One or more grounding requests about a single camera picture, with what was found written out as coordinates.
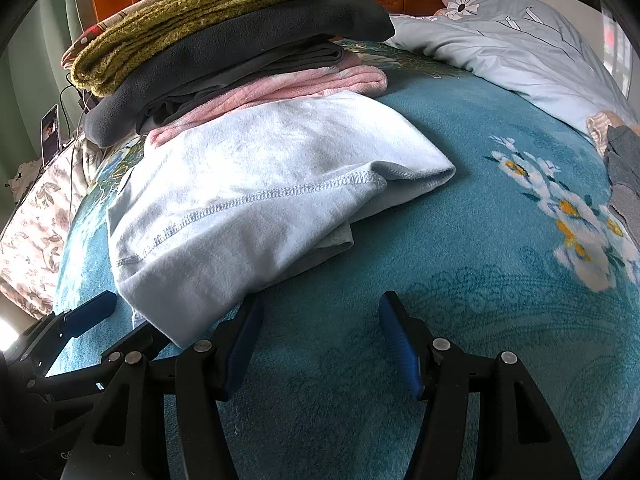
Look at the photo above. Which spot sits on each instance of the peach cloth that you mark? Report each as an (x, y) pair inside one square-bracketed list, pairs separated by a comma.
[(597, 127)]

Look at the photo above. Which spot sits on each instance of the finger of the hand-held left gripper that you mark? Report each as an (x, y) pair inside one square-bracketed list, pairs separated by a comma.
[(75, 380), (90, 312)]

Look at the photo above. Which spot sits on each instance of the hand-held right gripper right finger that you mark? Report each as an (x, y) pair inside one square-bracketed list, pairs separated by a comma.
[(400, 350)]

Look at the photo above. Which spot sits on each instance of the beige floral pillow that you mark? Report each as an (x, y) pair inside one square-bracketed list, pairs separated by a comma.
[(35, 240)]

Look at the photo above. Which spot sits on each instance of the thin grey garment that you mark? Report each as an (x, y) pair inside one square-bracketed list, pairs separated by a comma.
[(280, 60)]

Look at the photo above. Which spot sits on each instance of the pink fleece garment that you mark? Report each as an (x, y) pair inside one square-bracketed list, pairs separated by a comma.
[(300, 82)]

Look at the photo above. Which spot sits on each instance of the charcoal fleece garment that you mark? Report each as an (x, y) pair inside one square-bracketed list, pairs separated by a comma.
[(250, 30)]

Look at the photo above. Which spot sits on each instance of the red floral patterned cloth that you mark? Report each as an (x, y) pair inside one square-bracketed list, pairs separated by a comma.
[(87, 35)]

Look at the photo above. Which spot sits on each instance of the olive knitted sweater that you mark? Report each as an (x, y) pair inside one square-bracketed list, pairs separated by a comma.
[(175, 15)]

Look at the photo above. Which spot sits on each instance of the smartphone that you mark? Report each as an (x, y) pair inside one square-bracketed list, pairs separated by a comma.
[(50, 135)]

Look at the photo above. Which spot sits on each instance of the dark grey garment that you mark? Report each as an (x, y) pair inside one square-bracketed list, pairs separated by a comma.
[(625, 175)]

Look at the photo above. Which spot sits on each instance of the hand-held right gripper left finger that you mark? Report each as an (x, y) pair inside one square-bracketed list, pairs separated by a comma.
[(245, 345)]

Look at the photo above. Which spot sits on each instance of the light blue fleece garment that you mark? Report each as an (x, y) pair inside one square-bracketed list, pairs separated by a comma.
[(250, 185)]

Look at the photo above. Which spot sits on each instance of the teal floral blanket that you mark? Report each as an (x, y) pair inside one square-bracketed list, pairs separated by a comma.
[(400, 210)]

